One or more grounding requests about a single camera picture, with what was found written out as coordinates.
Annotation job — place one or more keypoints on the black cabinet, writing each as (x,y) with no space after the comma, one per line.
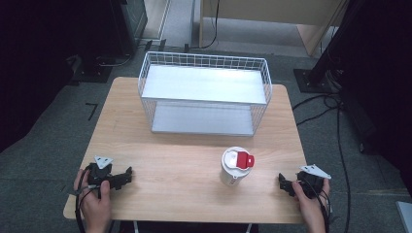
(132,22)

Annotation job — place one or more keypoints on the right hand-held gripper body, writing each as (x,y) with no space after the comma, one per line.
(311,181)

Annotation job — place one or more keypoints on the light wooden panel furniture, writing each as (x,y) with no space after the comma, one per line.
(275,13)

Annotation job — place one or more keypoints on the white cup with red lid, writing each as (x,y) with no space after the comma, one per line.
(233,171)

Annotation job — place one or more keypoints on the black flat stand base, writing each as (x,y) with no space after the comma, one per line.
(92,71)

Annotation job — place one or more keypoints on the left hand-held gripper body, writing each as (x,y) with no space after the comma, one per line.
(99,173)

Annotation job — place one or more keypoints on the grey flat box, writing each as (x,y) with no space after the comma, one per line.
(405,216)

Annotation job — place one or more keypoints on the person's left hand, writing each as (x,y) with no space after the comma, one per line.
(94,204)

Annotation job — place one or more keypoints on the person's right hand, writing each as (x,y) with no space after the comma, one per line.
(309,207)

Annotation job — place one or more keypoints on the black metal stand with base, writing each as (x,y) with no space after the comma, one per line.
(327,64)

